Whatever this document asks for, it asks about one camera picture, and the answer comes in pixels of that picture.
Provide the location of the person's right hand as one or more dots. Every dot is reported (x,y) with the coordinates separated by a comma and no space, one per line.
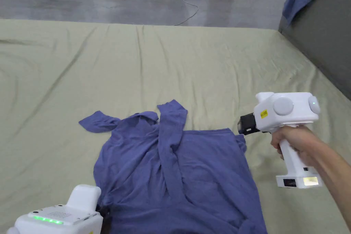
(304,140)

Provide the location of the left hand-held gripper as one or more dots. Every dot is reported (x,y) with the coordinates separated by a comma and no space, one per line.
(68,217)

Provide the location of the bed with pale green sheet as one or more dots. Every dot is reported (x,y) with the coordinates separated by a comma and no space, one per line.
(170,66)

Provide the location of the person's right forearm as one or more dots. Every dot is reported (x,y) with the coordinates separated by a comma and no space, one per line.
(334,179)

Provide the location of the blue shirt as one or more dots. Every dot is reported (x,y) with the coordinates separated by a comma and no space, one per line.
(197,168)

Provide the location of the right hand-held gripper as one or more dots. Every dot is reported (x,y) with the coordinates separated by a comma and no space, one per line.
(285,108)

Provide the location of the grey padded headboard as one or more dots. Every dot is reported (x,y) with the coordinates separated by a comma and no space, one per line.
(326,31)

